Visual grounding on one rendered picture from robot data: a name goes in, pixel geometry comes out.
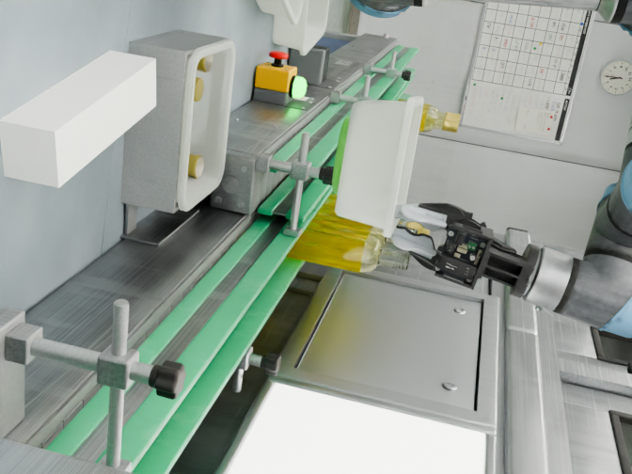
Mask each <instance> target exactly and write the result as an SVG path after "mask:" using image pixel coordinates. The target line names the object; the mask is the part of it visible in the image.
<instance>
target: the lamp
mask: <svg viewBox="0 0 632 474"><path fill-rule="evenodd" d="M306 90H307V82H306V80H305V79H304V78H303V77H299V76H296V75H293V76H292V79H291V81H290V86H289V96H290V97H291V98H298V99H300V98H302V97H303V96H304V95H305V93H306Z"/></svg>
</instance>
